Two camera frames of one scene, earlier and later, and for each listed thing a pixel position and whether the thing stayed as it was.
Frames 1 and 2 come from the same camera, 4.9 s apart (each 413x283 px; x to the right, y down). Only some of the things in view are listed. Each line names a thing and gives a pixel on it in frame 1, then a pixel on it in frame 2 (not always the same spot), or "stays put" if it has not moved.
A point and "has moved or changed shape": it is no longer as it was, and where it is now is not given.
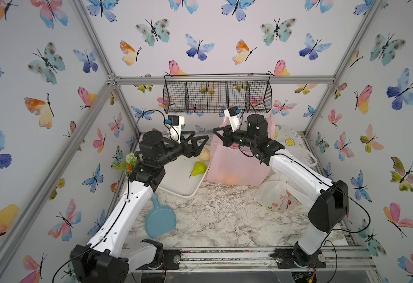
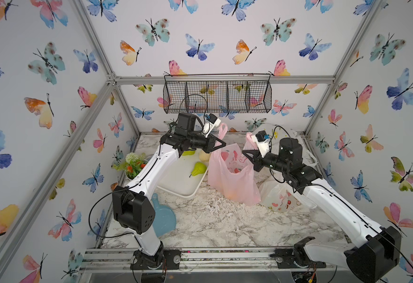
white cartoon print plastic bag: [276, 193] stays put
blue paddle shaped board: [160, 219] stays put
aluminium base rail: [339, 259] stays put
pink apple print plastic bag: [234, 165] has moved or changed shape
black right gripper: [228, 136] → [259, 161]
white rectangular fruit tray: [176, 180] stays put
